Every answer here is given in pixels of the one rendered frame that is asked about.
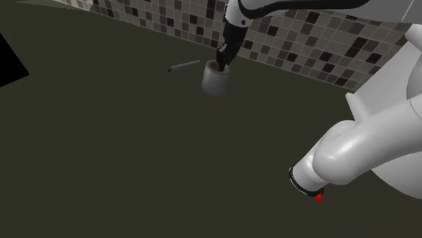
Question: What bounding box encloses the grey pen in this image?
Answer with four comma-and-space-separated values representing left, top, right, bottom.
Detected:
166, 59, 202, 73

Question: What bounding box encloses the grey cup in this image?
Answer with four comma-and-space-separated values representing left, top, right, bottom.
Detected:
200, 59, 231, 97

